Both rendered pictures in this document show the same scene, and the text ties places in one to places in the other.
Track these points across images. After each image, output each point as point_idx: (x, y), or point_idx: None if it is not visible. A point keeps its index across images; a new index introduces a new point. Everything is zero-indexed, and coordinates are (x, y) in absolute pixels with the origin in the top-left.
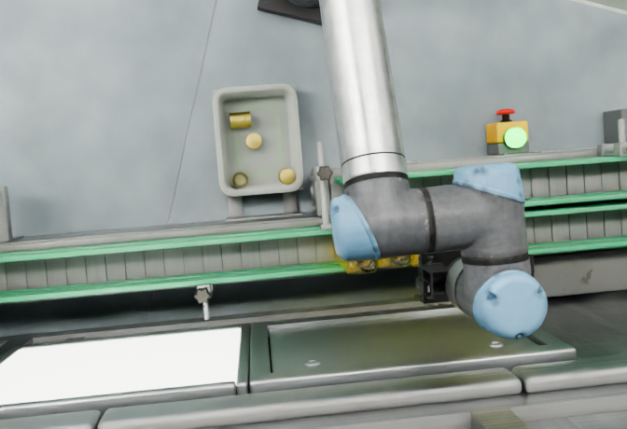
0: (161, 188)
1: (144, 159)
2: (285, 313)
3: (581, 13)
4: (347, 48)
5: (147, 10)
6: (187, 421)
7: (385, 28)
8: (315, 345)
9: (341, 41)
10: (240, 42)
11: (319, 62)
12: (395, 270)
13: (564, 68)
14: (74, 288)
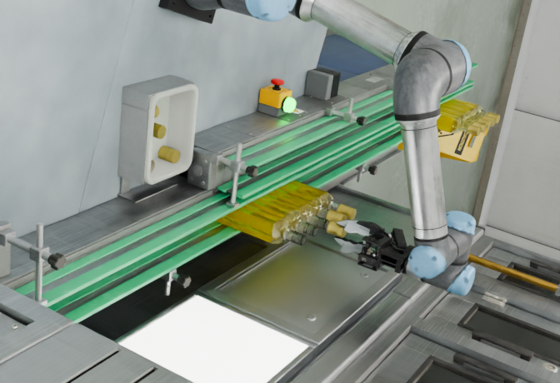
0: (77, 180)
1: (68, 156)
2: None
3: None
4: (435, 167)
5: (86, 11)
6: (330, 380)
7: (225, 17)
8: (278, 300)
9: (432, 163)
10: (143, 37)
11: (187, 50)
12: None
13: (297, 41)
14: (87, 302)
